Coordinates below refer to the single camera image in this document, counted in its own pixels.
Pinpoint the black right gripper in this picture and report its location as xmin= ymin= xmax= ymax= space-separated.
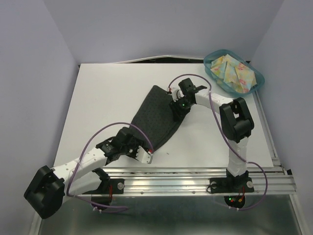
xmin=168 ymin=96 xmax=194 ymax=121

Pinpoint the dark dotted skirt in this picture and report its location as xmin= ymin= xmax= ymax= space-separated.
xmin=129 ymin=85 xmax=183 ymax=151

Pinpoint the pastel floral skirt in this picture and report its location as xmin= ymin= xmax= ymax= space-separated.
xmin=210 ymin=54 xmax=257 ymax=94

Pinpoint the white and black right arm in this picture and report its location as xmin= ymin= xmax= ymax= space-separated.
xmin=167 ymin=78 xmax=255 ymax=191

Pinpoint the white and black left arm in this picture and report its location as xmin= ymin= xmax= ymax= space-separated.
xmin=24 ymin=125 xmax=154 ymax=219

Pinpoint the teal plastic basket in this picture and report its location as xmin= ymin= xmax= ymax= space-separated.
xmin=203 ymin=49 xmax=265 ymax=96

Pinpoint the metal lower shelf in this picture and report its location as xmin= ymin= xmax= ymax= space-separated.
xmin=30 ymin=195 xmax=304 ymax=235

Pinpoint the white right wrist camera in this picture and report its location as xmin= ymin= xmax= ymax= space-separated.
xmin=167 ymin=87 xmax=183 ymax=102

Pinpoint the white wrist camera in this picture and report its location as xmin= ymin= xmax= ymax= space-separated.
xmin=167 ymin=87 xmax=183 ymax=102
xmin=135 ymin=146 xmax=153 ymax=164

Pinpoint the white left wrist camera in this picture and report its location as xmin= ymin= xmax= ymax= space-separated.
xmin=135 ymin=146 xmax=153 ymax=164

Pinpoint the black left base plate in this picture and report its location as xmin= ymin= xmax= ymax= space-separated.
xmin=89 ymin=178 xmax=125 ymax=195

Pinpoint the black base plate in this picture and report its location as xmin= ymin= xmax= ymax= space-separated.
xmin=206 ymin=178 xmax=254 ymax=194
xmin=89 ymin=178 xmax=125 ymax=195

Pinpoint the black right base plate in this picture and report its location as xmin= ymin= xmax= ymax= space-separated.
xmin=206 ymin=178 xmax=254 ymax=194

